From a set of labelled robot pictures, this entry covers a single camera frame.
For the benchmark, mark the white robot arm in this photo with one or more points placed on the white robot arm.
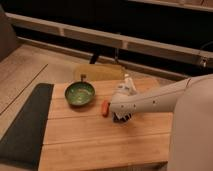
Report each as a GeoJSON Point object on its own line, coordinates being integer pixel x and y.
{"type": "Point", "coordinates": [191, 102]}

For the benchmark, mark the green bowl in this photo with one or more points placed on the green bowl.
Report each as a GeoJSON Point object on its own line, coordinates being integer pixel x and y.
{"type": "Point", "coordinates": [79, 93]}

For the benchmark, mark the orange carrot toy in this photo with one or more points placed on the orange carrot toy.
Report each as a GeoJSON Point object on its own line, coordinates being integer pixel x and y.
{"type": "Point", "coordinates": [105, 108]}

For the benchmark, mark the white wall rail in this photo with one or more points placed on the white wall rail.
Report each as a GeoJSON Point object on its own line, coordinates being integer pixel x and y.
{"type": "Point", "coordinates": [138, 45]}

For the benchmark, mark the dark grey floor mat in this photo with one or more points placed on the dark grey floor mat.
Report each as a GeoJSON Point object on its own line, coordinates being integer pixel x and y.
{"type": "Point", "coordinates": [22, 143]}

